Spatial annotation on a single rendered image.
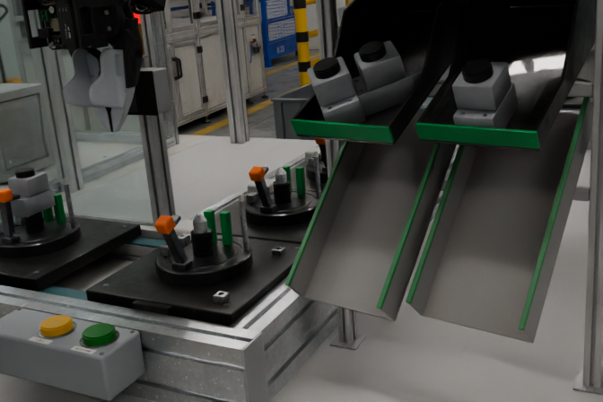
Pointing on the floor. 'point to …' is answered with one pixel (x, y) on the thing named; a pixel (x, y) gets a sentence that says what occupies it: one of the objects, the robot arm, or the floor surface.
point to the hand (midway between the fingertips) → (117, 118)
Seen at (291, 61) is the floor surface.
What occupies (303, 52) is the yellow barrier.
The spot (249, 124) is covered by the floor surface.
